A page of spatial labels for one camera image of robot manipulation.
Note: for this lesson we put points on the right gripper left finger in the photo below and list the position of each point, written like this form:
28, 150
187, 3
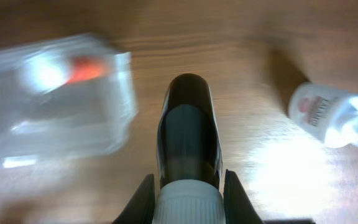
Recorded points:
140, 208

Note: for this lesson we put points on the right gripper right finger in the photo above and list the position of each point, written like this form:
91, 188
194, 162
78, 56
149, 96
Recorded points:
237, 206

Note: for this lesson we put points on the dark bottle white cap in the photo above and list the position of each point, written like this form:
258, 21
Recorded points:
189, 155

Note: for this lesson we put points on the white spray bottle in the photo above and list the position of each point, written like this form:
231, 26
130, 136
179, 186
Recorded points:
328, 114

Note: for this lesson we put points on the orange tube white cap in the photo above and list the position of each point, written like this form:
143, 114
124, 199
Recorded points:
83, 69

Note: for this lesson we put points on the clear plastic container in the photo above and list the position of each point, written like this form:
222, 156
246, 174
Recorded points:
44, 119

